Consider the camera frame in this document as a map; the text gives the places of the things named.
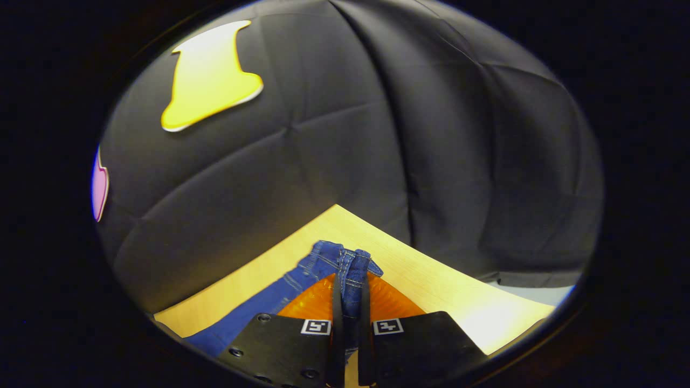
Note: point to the black backdrop cloth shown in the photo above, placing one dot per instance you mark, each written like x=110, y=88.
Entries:
x=377, y=134

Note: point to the blue denim jeans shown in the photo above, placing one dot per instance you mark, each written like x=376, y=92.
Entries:
x=302, y=280

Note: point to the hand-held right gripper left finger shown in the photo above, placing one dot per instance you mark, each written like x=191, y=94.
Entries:
x=280, y=347

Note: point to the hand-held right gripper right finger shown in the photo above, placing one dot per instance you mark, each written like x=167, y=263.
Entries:
x=420, y=345

